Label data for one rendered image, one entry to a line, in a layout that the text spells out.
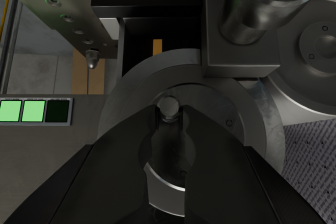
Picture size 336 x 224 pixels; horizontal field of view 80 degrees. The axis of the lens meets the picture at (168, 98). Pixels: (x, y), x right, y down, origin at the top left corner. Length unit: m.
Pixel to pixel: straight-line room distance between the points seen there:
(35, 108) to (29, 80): 2.98
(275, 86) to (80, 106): 0.46
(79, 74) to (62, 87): 0.71
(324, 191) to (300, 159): 0.06
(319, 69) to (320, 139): 0.14
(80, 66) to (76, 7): 2.32
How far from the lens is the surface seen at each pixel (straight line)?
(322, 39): 0.23
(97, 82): 2.60
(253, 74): 0.17
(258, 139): 0.17
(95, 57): 0.56
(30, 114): 0.60
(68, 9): 0.42
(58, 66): 3.49
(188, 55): 0.18
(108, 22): 0.20
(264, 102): 0.18
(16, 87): 3.63
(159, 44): 1.86
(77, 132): 0.55
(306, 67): 0.21
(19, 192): 0.62
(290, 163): 0.40
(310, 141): 0.35
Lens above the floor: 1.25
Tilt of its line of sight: 12 degrees down
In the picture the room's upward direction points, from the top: 179 degrees counter-clockwise
